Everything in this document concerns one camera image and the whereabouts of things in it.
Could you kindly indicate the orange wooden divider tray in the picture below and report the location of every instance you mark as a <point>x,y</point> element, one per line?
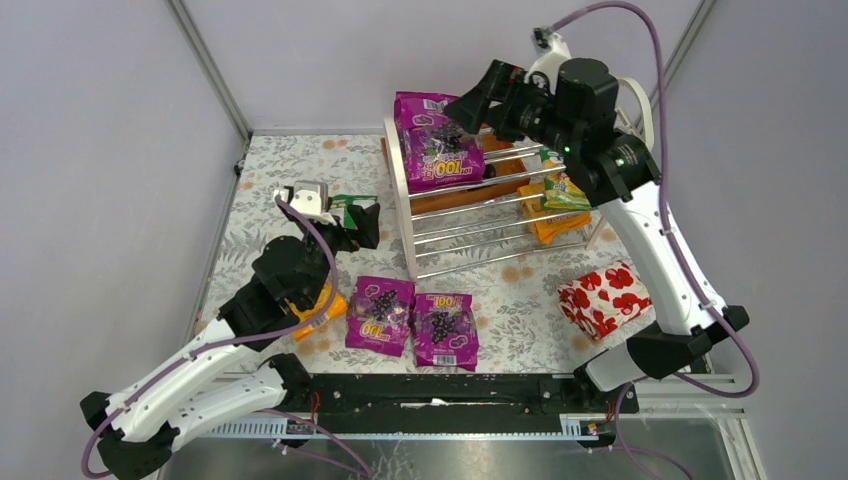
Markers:
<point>475,195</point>

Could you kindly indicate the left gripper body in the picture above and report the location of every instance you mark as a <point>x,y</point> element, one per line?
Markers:
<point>341,232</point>

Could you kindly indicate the purple candy bag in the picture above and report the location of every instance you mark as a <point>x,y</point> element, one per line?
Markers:
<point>437,152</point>
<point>444,331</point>
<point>378,316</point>

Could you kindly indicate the white metal shelf rack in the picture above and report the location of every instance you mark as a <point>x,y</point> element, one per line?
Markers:
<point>464,225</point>

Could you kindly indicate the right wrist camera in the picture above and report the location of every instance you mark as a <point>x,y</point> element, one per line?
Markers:
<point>552,51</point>

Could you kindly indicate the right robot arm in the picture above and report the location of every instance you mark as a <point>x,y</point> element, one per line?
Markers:
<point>575,118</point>

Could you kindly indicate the orange mango candy bag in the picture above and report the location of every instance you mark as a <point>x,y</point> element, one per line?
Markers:
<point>337,308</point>

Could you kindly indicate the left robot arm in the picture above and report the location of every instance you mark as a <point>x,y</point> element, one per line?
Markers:
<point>136,430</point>

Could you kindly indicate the green yellow bag on shelf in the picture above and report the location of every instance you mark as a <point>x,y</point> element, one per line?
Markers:
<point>560,193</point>

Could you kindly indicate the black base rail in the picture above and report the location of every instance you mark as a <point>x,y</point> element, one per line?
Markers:
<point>435,404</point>

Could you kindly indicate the red white floral bag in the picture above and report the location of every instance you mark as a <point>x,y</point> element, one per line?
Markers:
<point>603,300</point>

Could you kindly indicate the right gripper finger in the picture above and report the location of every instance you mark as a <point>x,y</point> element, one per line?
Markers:
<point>471,111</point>
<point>500,82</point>

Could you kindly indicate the rolled dark orange sock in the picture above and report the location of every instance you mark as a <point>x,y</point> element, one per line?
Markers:
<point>489,172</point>

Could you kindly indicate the green candy bag on table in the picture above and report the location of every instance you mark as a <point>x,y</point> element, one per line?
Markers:
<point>351,200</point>

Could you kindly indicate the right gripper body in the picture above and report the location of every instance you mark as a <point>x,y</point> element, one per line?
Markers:
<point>496,92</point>

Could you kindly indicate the orange bag under shelf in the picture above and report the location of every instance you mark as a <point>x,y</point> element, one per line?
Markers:
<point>548,223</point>

